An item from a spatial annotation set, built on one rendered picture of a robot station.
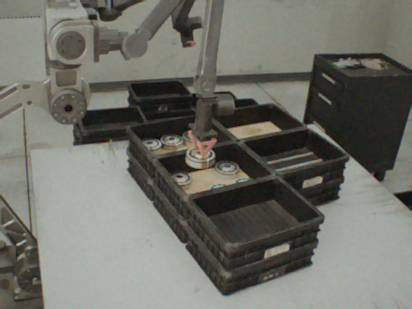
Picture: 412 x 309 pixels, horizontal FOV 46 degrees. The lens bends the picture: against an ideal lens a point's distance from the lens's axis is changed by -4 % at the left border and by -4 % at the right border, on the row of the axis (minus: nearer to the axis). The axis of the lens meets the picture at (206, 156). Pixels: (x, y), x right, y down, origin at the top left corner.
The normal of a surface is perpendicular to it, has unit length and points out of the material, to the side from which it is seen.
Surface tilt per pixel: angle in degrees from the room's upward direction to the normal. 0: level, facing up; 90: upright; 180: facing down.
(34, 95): 90
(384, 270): 0
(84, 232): 0
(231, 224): 0
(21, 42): 90
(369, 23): 90
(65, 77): 90
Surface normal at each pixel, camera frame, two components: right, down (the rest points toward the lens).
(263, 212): 0.07, -0.87
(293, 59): 0.32, 0.49
